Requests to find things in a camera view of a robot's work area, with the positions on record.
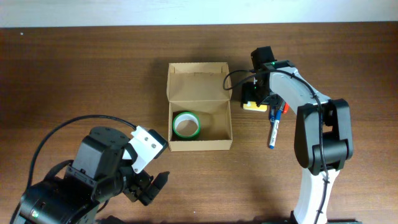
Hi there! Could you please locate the yellow spiral notepad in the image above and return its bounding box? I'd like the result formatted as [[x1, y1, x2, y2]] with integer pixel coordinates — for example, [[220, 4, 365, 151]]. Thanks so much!
[[243, 101, 268, 112]]

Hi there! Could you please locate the brown cardboard box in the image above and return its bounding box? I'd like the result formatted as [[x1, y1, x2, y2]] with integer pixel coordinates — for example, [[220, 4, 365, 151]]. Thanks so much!
[[167, 62, 233, 152]]

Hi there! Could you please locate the green tape roll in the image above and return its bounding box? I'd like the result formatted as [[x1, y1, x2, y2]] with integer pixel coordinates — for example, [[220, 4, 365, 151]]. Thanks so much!
[[172, 111, 201, 140]]

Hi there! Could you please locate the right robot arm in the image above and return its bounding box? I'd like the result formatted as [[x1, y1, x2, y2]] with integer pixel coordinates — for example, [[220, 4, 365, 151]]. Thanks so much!
[[241, 46, 353, 223]]

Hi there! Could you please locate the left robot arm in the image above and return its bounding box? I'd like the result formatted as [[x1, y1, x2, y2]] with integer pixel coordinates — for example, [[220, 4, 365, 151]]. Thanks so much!
[[11, 126, 169, 223]]

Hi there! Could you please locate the blue ballpoint pen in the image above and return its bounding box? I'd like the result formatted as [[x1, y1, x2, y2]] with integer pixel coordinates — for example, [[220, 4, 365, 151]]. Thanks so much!
[[269, 106, 276, 124]]

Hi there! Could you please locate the blue whiteboard marker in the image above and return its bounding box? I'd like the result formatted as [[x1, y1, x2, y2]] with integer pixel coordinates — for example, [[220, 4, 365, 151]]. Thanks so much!
[[269, 110, 282, 149]]

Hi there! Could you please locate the right black cable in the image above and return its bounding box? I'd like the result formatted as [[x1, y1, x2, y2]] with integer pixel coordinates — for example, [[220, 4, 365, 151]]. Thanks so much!
[[222, 68, 330, 224]]

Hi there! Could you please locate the black cable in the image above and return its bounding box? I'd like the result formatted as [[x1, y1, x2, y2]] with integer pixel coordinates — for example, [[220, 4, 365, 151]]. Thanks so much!
[[9, 114, 138, 224], [222, 68, 330, 224]]

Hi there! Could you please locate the left black cable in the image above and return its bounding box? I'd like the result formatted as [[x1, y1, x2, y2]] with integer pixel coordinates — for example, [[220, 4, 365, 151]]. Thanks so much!
[[9, 114, 138, 224]]

